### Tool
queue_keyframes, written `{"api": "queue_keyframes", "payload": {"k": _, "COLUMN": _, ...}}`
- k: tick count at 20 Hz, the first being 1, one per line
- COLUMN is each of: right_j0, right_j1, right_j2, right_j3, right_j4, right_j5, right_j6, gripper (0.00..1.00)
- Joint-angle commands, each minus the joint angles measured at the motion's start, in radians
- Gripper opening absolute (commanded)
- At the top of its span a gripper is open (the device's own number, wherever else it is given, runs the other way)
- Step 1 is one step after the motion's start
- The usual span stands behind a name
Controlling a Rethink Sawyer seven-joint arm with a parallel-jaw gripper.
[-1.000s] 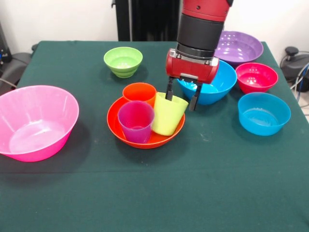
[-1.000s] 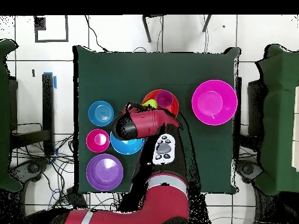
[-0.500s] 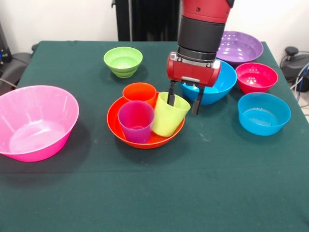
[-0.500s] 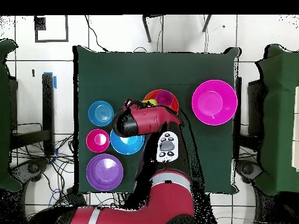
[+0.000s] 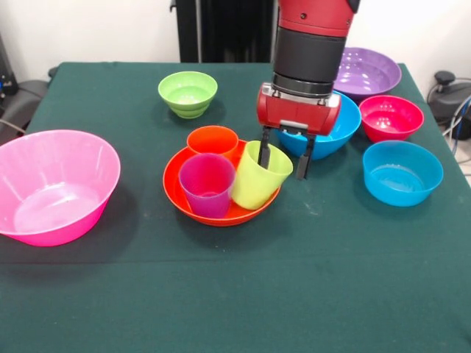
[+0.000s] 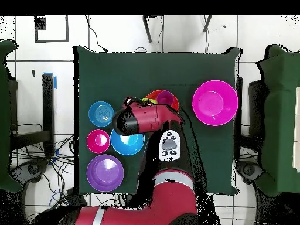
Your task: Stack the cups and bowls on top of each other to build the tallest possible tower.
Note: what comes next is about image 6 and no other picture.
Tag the dark green table cloth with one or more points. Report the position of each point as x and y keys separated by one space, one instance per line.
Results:
x=140 y=70

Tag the black stand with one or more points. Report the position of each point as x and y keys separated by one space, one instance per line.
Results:
x=256 y=105
x=48 y=105

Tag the green covered side table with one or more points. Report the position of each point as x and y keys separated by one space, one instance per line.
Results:
x=279 y=117
x=4 y=117

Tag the large pink bowl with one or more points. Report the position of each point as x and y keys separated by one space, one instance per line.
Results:
x=215 y=103

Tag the orange bowl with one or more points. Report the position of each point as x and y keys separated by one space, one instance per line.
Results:
x=175 y=103

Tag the black metal leg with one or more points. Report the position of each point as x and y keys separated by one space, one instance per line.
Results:
x=147 y=28
x=207 y=23

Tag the purple bowl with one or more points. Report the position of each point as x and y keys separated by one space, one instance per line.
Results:
x=104 y=173

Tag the purple cup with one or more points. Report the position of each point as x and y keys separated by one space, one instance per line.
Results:
x=165 y=98

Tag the large blue bowl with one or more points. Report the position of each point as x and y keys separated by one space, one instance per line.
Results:
x=129 y=145

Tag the black power adapter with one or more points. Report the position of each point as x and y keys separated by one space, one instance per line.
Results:
x=76 y=198

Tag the white boxes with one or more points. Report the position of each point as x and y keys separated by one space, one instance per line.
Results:
x=297 y=129

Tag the small blue bowl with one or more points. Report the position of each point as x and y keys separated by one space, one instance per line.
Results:
x=101 y=114

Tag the black office chair base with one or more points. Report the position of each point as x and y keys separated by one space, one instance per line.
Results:
x=248 y=170
x=32 y=168

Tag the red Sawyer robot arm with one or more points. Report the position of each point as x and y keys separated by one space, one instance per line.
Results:
x=173 y=199

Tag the small magenta bowl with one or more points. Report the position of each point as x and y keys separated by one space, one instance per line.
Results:
x=98 y=141

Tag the green cup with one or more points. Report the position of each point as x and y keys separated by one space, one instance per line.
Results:
x=152 y=101

